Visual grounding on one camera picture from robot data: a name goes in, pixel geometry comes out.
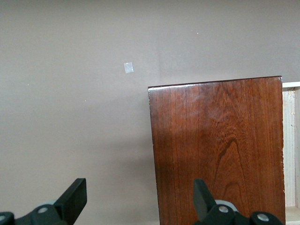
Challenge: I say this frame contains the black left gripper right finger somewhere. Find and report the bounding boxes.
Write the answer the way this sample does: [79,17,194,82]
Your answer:
[192,179,251,225]

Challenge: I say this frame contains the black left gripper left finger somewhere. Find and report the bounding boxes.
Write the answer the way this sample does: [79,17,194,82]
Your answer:
[15,178,87,225]

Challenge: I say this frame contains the dark wooden drawer front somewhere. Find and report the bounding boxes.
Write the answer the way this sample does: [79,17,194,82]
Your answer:
[147,75,286,225]

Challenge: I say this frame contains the small clear tape piece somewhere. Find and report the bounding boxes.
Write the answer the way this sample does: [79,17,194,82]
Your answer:
[123,62,134,75]

